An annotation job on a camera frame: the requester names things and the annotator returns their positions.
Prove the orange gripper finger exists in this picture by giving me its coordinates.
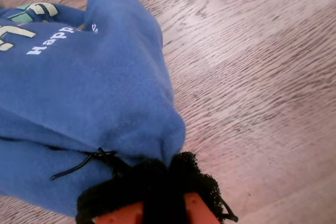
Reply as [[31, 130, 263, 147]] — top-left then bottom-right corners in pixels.
[[75, 158, 169, 224], [164, 151, 224, 224]]

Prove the blue printed T-shirt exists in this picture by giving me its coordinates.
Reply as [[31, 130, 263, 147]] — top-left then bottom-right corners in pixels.
[[0, 0, 186, 218]]

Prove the black cable tie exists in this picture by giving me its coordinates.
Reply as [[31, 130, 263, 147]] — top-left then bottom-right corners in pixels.
[[222, 199, 239, 222], [50, 147, 118, 180]]

